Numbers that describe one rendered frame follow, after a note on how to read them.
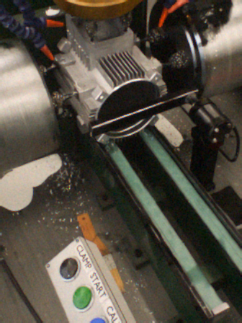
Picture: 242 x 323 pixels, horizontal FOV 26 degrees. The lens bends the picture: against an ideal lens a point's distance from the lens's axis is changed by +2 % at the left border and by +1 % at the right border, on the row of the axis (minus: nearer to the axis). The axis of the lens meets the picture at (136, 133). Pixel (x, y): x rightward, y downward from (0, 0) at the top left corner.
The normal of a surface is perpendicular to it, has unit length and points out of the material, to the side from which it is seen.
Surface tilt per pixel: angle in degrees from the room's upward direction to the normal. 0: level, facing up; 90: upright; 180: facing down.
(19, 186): 0
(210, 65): 73
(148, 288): 0
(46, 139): 88
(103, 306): 32
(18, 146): 88
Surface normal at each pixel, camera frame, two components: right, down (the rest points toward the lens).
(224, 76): 0.47, 0.62
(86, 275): -0.46, -0.41
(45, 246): 0.01, -0.70
